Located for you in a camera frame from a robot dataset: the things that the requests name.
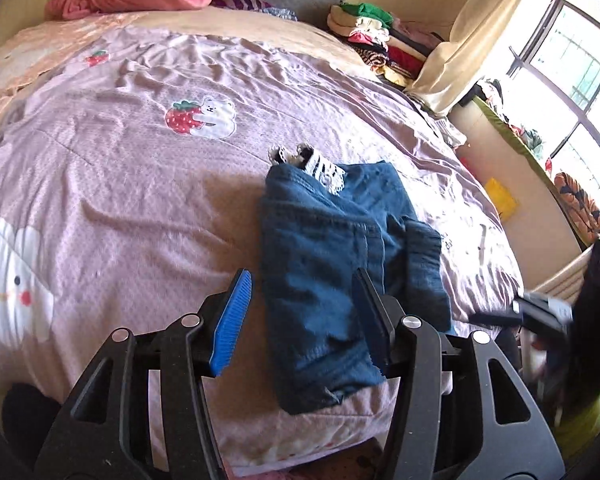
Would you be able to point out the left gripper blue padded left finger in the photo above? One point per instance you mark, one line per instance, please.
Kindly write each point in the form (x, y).
(227, 315)

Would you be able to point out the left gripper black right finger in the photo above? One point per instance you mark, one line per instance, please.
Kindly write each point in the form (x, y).
(379, 316)

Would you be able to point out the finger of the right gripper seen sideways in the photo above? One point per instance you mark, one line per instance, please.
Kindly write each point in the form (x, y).
(502, 319)

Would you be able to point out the blue denim pants lace trim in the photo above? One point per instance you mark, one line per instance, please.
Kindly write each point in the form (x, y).
(320, 222)

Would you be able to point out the yellow paper sheet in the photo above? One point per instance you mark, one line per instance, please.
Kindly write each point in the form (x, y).
(504, 202)

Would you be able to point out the orange patterned cushion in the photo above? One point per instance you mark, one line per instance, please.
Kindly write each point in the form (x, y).
(581, 209)

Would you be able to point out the pink printed duvet cover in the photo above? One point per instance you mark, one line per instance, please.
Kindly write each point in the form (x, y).
(131, 186)

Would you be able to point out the cream curtain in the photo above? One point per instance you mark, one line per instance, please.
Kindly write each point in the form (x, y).
(453, 66)

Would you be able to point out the stack of folded clothes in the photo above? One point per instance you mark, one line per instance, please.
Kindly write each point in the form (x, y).
(394, 50)

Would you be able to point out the window with dark frame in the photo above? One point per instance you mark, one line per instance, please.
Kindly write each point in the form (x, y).
(555, 77)

